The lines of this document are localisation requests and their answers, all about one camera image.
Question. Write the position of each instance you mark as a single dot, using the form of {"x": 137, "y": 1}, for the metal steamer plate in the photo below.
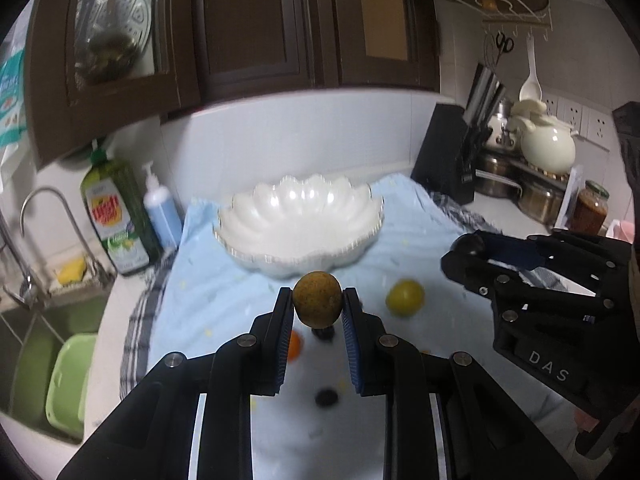
{"x": 110, "y": 38}

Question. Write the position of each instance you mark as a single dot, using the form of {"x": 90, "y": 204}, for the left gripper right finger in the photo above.
{"x": 362, "y": 333}

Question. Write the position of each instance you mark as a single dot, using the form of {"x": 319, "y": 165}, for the black scissors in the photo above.
{"x": 504, "y": 45}

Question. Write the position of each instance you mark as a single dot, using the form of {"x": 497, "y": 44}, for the stainless steel pots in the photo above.
{"x": 502, "y": 172}

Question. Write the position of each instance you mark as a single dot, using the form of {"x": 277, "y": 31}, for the yellow-green round fruit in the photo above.
{"x": 406, "y": 298}

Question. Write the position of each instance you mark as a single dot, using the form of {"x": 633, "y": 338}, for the checkered dish cloth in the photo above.
{"x": 135, "y": 356}

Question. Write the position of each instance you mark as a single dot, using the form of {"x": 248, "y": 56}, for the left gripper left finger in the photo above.
{"x": 270, "y": 353}

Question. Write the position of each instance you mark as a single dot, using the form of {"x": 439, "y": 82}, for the cream ceramic teapot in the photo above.
{"x": 546, "y": 142}

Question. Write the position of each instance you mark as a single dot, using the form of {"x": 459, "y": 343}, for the brown round longan fruit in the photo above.
{"x": 317, "y": 299}

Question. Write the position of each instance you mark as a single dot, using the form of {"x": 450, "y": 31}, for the green plastic basin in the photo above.
{"x": 66, "y": 397}

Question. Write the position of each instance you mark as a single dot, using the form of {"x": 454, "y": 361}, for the teal plastic package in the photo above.
{"x": 13, "y": 115}

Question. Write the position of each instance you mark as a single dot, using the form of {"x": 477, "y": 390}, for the dark wooden cabinet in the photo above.
{"x": 202, "y": 52}

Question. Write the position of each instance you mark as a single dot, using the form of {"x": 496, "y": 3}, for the orange kumquat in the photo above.
{"x": 295, "y": 346}

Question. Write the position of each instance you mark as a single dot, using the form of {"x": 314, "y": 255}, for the yellow sponge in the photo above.
{"x": 72, "y": 272}

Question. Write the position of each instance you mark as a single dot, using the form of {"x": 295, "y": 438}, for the black knife block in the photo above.
{"x": 454, "y": 137}

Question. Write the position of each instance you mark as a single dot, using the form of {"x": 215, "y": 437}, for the wall power sockets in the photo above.
{"x": 591, "y": 125}

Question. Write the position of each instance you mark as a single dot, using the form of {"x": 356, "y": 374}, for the blue pump soap bottle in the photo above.
{"x": 162, "y": 210}

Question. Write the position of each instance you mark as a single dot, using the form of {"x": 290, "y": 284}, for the white hanging spoon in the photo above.
{"x": 531, "y": 87}

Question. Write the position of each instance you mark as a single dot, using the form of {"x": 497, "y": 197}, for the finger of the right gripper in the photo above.
{"x": 478, "y": 257}

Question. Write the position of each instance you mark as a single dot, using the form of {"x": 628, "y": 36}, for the dark purple grape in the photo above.
{"x": 326, "y": 397}

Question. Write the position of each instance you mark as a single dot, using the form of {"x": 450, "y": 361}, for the white scalloped bowl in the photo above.
{"x": 297, "y": 226}

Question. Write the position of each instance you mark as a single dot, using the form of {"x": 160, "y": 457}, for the person's right hand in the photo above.
{"x": 583, "y": 421}

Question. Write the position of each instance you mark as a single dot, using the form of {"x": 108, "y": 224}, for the green dish soap bottle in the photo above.
{"x": 115, "y": 207}

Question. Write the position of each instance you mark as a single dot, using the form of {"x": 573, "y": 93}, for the glass jar of sauce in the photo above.
{"x": 591, "y": 209}

